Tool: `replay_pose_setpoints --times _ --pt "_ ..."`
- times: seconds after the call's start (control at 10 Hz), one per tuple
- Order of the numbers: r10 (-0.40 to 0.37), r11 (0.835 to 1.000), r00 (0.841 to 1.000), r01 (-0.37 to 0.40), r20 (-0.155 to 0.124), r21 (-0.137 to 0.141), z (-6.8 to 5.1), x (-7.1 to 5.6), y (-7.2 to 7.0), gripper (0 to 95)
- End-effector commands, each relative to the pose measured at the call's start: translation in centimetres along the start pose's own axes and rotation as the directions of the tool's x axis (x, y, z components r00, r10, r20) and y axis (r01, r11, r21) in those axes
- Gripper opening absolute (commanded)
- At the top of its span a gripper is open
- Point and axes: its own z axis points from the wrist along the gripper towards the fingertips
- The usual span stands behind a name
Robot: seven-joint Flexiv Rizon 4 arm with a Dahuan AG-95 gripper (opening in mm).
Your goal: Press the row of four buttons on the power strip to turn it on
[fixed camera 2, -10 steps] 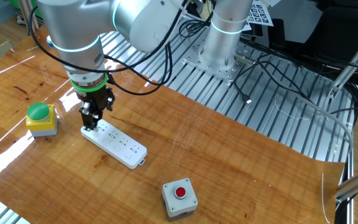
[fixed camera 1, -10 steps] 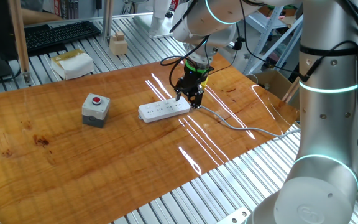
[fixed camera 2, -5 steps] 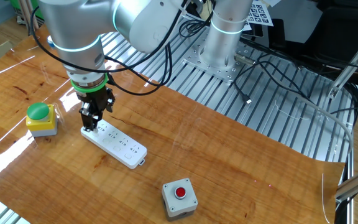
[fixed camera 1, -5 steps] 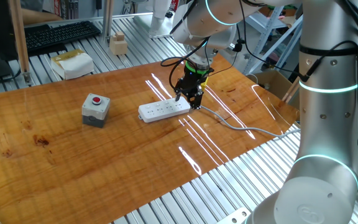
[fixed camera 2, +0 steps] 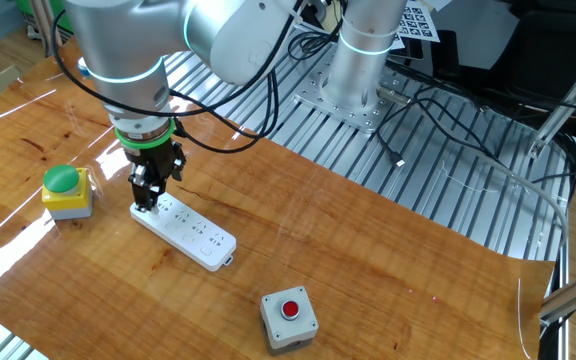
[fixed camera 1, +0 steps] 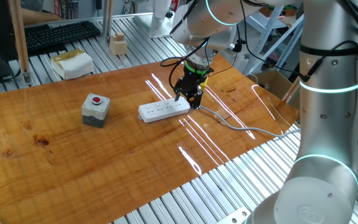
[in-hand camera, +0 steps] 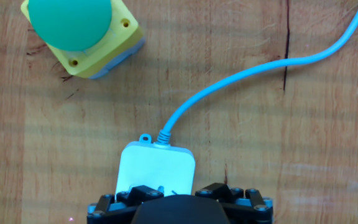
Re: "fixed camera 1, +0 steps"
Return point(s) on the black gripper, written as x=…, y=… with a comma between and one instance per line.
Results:
x=191, y=83

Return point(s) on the white four-socket power strip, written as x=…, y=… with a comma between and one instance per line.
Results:
x=158, y=112

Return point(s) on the person's bare forearm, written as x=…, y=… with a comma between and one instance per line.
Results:
x=39, y=17

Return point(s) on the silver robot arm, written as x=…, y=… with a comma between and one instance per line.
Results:
x=328, y=124

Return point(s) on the white metal shelf rack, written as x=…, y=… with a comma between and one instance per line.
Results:
x=258, y=53

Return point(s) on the wooden block puzzle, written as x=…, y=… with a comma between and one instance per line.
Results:
x=118, y=45

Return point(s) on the brown cardboard box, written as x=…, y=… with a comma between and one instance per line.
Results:
x=275, y=82

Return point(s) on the red push button grey box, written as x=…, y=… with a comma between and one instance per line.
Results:
x=95, y=110

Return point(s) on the wooden stick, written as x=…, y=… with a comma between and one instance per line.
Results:
x=291, y=90

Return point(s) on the glossy wood-grain mat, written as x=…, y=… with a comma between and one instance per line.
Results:
x=89, y=161

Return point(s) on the white tissue pack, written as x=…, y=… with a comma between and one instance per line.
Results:
x=73, y=65

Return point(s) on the black computer keyboard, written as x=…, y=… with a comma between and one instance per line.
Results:
x=61, y=34

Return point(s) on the upright aluminium post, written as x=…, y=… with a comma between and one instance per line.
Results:
x=107, y=18

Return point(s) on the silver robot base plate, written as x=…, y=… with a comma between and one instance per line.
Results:
x=235, y=217

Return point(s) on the wooden post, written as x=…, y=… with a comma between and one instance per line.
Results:
x=19, y=37

